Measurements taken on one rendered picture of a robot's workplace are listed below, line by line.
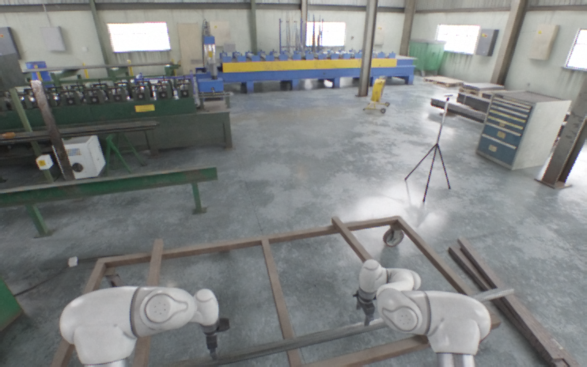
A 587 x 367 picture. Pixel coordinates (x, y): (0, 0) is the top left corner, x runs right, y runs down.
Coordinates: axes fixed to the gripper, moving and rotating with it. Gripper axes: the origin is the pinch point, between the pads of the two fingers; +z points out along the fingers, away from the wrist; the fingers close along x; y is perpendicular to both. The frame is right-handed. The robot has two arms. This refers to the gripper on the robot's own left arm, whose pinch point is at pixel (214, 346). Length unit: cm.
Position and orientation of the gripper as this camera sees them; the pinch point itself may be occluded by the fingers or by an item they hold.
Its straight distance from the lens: 171.2
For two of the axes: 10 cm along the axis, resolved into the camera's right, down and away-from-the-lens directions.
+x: 2.4, 4.7, -8.5
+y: -9.7, 1.1, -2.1
